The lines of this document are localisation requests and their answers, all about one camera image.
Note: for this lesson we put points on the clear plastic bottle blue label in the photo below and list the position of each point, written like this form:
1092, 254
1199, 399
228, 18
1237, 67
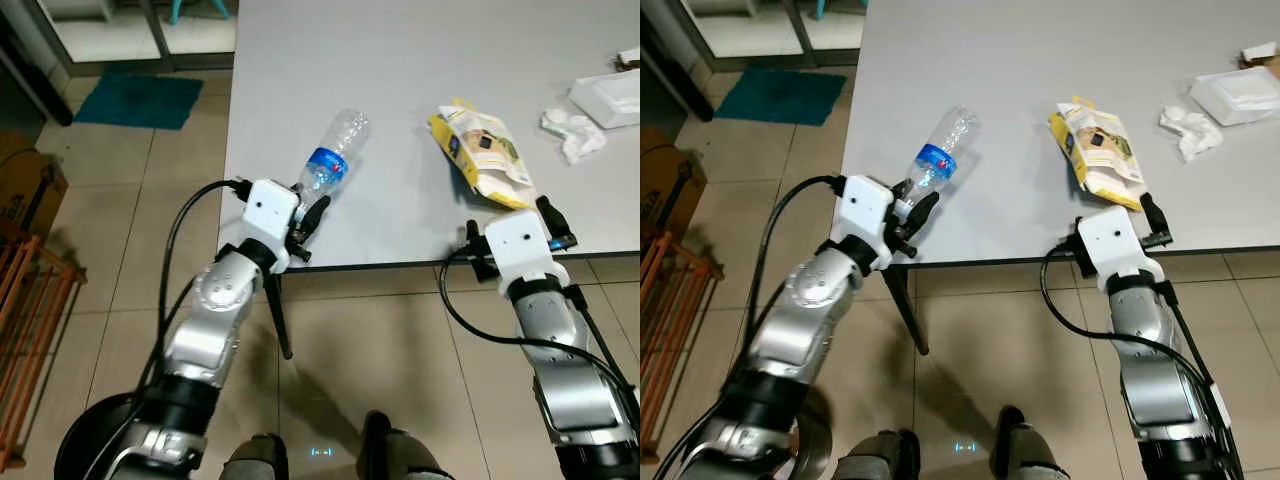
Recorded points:
335, 150
945, 145

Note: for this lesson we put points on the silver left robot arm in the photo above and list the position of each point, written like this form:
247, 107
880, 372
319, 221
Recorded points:
205, 320
790, 330

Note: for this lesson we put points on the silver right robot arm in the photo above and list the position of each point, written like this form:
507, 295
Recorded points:
1150, 380
565, 380

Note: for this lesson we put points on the round dark rubbish bin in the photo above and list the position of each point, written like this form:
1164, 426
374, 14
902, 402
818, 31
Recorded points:
810, 440
90, 432

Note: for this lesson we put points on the black table leg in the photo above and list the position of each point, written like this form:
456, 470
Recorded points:
278, 315
908, 310

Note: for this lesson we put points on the yellow snack bag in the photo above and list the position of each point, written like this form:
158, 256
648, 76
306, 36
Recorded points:
485, 150
1100, 150

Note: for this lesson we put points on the crumpled white tissue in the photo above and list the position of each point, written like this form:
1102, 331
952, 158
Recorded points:
1190, 135
575, 135

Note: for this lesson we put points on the brown cardboard box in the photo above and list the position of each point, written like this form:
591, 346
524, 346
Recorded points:
665, 190
30, 185

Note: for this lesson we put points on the white foam food box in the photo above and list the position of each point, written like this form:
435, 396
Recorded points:
1240, 95
610, 97

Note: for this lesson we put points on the orange wooden rack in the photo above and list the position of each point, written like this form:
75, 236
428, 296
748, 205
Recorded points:
25, 330
662, 330

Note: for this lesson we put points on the teal floor mat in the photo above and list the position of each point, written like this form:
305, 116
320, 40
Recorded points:
780, 97
138, 100

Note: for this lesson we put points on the cyan chair legs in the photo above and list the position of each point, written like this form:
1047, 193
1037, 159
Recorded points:
840, 6
200, 8

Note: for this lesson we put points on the dark slanted bar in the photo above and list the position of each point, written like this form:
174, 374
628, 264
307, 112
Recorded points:
35, 75
675, 65

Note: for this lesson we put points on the robot right leg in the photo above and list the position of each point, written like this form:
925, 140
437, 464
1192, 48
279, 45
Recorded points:
1025, 450
400, 455

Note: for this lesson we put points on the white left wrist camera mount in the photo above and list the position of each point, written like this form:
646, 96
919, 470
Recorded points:
268, 215
865, 215

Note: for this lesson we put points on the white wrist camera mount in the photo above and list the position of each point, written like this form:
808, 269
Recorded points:
865, 215
1115, 245
520, 245
268, 215

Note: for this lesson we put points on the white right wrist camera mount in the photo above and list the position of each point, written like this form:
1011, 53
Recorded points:
1115, 245
520, 245

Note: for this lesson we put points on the grey glass door frame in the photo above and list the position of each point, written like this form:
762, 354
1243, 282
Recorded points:
795, 35
150, 40

